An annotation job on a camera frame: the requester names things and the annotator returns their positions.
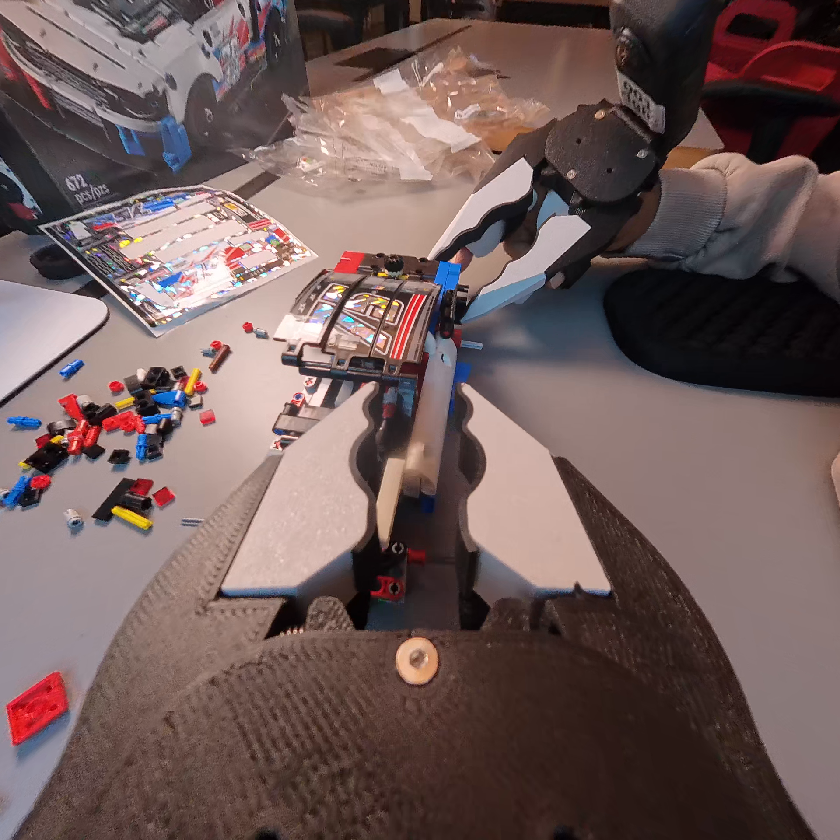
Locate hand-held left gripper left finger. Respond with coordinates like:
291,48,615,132
218,382,382,601

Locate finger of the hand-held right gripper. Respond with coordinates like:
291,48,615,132
425,156,537,262
461,215,593,324

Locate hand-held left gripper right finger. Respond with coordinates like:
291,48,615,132
456,382,614,601

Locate lego car model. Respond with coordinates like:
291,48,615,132
266,249,487,601

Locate person's right forearm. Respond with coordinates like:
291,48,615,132
623,152,840,304

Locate pile of small lego pieces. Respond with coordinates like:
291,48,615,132
0,320,271,532

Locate red square lego plate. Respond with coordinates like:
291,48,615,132
5,671,71,747

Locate dark lego set box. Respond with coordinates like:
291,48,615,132
0,0,311,232

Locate person's right hand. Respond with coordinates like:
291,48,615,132
453,180,662,270

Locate crumpled clear plastic bags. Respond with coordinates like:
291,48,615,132
233,49,553,186

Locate red plastic chairs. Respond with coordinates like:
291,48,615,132
701,0,840,166

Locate holographic sticker sheet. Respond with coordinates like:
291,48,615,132
39,185,320,338

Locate white book stand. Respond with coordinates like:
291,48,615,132
0,279,110,406

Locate black rubber tire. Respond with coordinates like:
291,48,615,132
29,244,88,281

